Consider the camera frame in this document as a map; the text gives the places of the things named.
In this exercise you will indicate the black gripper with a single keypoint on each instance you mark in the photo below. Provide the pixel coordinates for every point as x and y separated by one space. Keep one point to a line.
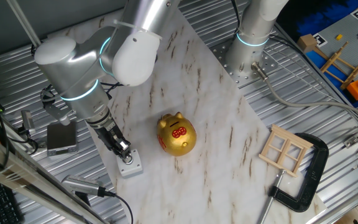
110 137

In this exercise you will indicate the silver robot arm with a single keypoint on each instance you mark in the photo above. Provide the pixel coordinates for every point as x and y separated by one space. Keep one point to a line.
67 68

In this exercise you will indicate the golden piggy bank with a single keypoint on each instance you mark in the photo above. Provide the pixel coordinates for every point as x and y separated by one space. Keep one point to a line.
176 137

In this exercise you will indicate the grey push button box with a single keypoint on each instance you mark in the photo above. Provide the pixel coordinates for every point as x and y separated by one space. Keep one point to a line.
132 171

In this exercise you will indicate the marble pattern mat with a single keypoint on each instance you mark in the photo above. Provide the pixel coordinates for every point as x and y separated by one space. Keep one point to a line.
213 186

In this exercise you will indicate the thin grey metal rod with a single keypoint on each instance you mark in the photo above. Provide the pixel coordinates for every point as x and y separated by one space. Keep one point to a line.
23 23

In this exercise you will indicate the black C-clamp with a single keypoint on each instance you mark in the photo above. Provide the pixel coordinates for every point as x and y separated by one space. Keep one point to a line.
317 174

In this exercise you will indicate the wooden block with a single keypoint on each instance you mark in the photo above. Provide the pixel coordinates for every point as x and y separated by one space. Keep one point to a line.
306 43

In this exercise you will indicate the blue board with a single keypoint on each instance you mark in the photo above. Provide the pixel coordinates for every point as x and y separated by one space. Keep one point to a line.
328 77

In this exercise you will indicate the small wooden rack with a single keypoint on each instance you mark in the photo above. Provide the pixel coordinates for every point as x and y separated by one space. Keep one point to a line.
332 60

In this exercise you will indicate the blue spiky foam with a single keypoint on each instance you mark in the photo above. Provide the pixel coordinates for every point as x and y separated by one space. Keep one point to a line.
315 21

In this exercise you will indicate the yellow toy brick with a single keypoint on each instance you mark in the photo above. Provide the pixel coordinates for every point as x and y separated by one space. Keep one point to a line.
339 37

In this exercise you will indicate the grey studded baseplate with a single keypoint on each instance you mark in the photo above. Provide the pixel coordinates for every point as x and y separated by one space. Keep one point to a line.
346 34

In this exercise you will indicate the silver ribbed camera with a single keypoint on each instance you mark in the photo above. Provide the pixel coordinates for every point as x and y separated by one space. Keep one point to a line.
79 185

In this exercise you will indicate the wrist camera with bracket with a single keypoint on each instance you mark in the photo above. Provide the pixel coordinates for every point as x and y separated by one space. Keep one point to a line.
57 113

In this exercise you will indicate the small grey camera on mount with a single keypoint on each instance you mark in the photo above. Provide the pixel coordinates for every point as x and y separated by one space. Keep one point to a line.
27 119

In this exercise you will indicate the aluminium frame beam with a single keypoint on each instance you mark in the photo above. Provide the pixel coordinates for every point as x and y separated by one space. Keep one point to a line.
11 168

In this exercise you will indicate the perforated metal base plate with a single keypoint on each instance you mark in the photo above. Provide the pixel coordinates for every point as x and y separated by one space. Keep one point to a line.
221 54

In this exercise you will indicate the wooden window frame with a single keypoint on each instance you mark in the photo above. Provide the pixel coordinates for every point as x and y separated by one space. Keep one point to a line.
286 149

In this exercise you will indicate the small metal bracket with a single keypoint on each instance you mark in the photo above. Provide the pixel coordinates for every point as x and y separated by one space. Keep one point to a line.
350 142

